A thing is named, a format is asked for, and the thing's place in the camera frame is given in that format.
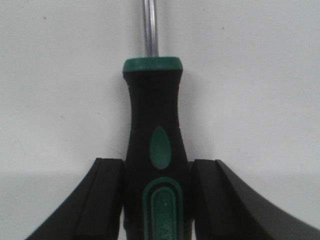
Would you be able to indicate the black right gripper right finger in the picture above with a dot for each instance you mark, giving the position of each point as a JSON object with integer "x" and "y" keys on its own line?
{"x": 226, "y": 208}

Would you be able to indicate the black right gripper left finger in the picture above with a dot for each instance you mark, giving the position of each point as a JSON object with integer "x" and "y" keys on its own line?
{"x": 92, "y": 211}

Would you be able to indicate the green black screwdriver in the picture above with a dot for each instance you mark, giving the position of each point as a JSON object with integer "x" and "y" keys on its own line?
{"x": 157, "y": 178}

